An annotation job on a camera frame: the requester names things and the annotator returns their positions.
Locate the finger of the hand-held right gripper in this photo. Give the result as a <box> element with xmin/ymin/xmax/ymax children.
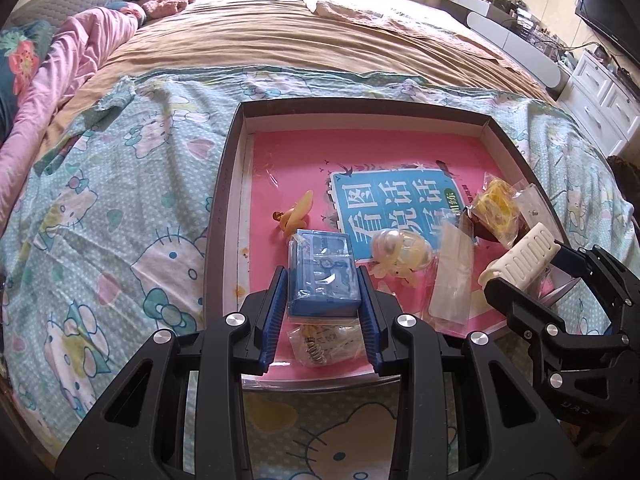
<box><xmin>552</xmin><ymin>242</ymin><xmax>640</xmax><ymax>341</ymax></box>
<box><xmin>484</xmin><ymin>275</ymin><xmax>626</xmax><ymax>386</ymax></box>

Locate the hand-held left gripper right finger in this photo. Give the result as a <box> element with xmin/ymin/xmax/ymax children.
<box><xmin>357</xmin><ymin>267</ymin><xmax>583</xmax><ymax>480</ymax></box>

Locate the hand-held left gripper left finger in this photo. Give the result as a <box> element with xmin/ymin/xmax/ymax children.
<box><xmin>55</xmin><ymin>265</ymin><xmax>288</xmax><ymax>480</ymax></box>

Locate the white comb hair clip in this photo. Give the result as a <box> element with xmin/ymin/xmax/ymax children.
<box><xmin>477</xmin><ymin>222</ymin><xmax>561</xmax><ymax>291</ymax></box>

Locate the blue jewelry box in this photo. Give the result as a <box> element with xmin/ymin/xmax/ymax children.
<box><xmin>286</xmin><ymin>229</ymin><xmax>363</xmax><ymax>322</ymax></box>

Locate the pearl hair clip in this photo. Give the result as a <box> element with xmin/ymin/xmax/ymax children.
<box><xmin>369</xmin><ymin>227</ymin><xmax>433</xmax><ymax>286</ymax></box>

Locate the clear bag of dark hair ties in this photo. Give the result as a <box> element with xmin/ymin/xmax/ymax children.
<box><xmin>461</xmin><ymin>207</ymin><xmax>501</xmax><ymax>241</ymax></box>

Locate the grey cardboard box tray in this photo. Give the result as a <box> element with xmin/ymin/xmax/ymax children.
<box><xmin>202</xmin><ymin>99</ymin><xmax>576</xmax><ymax>393</ymax></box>

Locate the clear bag with metal spring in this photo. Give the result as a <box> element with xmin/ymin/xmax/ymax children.
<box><xmin>287</xmin><ymin>320</ymin><xmax>368</xmax><ymax>368</ymax></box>

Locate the clear plastic stud pack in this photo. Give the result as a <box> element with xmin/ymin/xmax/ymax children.
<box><xmin>515</xmin><ymin>182</ymin><xmax>556</xmax><ymax>233</ymax></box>

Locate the clear flat plastic bag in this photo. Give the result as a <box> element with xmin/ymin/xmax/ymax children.
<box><xmin>427</xmin><ymin>222</ymin><xmax>476</xmax><ymax>331</ymax></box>

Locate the dark brown object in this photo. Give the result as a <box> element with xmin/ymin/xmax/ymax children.
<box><xmin>607</xmin><ymin>155</ymin><xmax>640</xmax><ymax>226</ymax></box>

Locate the bag of yellow hair rings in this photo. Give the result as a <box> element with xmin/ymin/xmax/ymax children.
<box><xmin>470</xmin><ymin>172</ymin><xmax>526</xmax><ymax>248</ymax></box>

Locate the orange hair clip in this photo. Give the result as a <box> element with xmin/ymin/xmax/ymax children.
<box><xmin>272</xmin><ymin>190</ymin><xmax>316</xmax><ymax>236</ymax></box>

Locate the pink picture book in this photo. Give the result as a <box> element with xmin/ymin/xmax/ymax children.
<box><xmin>240</xmin><ymin>130</ymin><xmax>556</xmax><ymax>383</ymax></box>

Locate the white drawer cabinet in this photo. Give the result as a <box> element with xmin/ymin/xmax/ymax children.
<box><xmin>557</xmin><ymin>52</ymin><xmax>640</xmax><ymax>156</ymax></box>

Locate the printed cartoon cat blanket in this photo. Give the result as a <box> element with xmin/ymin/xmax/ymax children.
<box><xmin>0</xmin><ymin>67</ymin><xmax>640</xmax><ymax>480</ymax></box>

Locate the white vanity table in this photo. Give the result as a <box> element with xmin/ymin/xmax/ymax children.
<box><xmin>442</xmin><ymin>0</ymin><xmax>571</xmax><ymax>93</ymax></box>

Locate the clutter of cosmetics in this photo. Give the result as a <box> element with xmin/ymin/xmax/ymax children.
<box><xmin>450</xmin><ymin>0</ymin><xmax>576</xmax><ymax>51</ymax></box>

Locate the black flat television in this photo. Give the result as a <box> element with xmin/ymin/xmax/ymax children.
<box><xmin>575</xmin><ymin>0</ymin><xmax>640</xmax><ymax>68</ymax></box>

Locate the brown bed sheet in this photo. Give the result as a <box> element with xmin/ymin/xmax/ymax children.
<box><xmin>40</xmin><ymin>0</ymin><xmax>556</xmax><ymax>161</ymax></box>

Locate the pink quilt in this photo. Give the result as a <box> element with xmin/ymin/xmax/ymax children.
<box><xmin>0</xmin><ymin>7</ymin><xmax>141</xmax><ymax>221</ymax></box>

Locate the pink plush blanket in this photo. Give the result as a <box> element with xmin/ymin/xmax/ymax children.
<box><xmin>140</xmin><ymin>0</ymin><xmax>198</xmax><ymax>18</ymax></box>

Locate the blue floral pillow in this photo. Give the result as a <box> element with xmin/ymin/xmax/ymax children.
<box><xmin>0</xmin><ymin>20</ymin><xmax>56</xmax><ymax>126</ymax></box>

